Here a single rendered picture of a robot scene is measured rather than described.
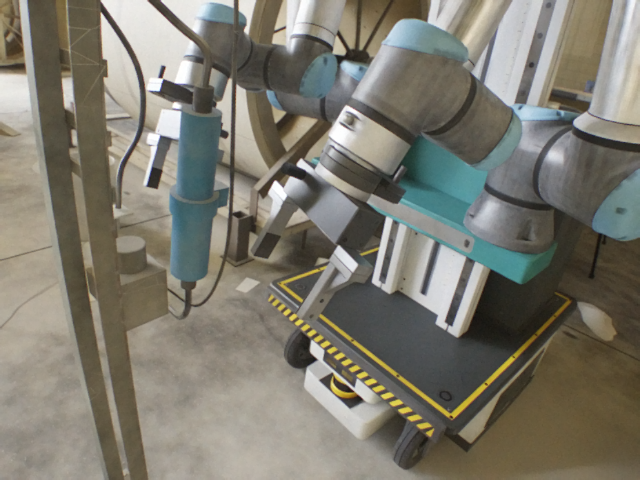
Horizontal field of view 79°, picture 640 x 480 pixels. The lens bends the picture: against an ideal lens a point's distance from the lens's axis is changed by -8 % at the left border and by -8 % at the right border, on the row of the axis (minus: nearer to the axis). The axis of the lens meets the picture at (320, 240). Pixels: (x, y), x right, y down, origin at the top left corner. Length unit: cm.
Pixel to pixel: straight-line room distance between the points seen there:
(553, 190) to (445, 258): 54
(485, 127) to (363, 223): 19
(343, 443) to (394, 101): 106
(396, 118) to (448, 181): 66
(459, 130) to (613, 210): 30
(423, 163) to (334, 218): 70
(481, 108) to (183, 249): 42
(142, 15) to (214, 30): 192
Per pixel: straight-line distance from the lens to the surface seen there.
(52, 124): 67
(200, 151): 53
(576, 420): 175
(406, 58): 48
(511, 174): 87
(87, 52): 53
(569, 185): 78
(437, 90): 49
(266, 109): 207
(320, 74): 83
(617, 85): 74
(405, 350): 117
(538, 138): 84
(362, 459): 131
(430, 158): 114
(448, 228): 95
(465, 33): 67
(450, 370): 116
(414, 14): 321
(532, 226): 90
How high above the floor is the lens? 105
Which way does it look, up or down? 27 degrees down
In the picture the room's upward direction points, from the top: 9 degrees clockwise
